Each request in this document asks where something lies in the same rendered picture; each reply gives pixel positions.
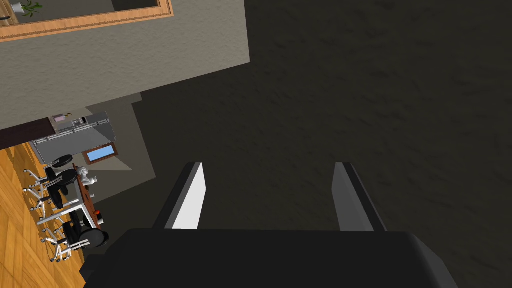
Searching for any wood framed blue picture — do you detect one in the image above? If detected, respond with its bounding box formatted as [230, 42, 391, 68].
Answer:
[81, 142, 119, 166]

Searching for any grey refrigerator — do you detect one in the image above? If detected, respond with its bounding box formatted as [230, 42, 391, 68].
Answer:
[28, 111, 117, 164]

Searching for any wooden framed window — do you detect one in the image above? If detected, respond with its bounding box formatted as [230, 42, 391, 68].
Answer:
[0, 0, 175, 43]

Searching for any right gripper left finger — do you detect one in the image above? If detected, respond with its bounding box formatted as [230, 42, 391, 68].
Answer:
[152, 161, 207, 231]

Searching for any black office chair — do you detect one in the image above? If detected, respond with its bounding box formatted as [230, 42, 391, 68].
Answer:
[41, 219, 110, 263]
[23, 168, 79, 213]
[23, 154, 75, 192]

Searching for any brown table with white legs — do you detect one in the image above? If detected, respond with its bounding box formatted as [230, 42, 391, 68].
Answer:
[36, 163, 106, 232]

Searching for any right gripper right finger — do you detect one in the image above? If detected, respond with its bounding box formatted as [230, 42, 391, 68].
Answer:
[331, 161, 388, 233]

